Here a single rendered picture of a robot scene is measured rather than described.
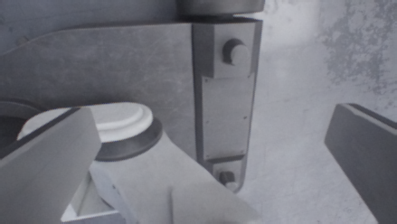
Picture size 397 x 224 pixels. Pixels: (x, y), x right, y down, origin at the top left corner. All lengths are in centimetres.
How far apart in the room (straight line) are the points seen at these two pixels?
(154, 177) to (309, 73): 67
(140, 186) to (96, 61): 28
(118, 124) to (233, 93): 27
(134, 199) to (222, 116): 30
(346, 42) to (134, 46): 69
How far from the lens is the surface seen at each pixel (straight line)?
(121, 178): 32
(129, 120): 35
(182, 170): 31
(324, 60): 84
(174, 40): 45
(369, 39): 94
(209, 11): 43
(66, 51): 48
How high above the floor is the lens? 61
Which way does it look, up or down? 60 degrees down
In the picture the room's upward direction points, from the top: 159 degrees clockwise
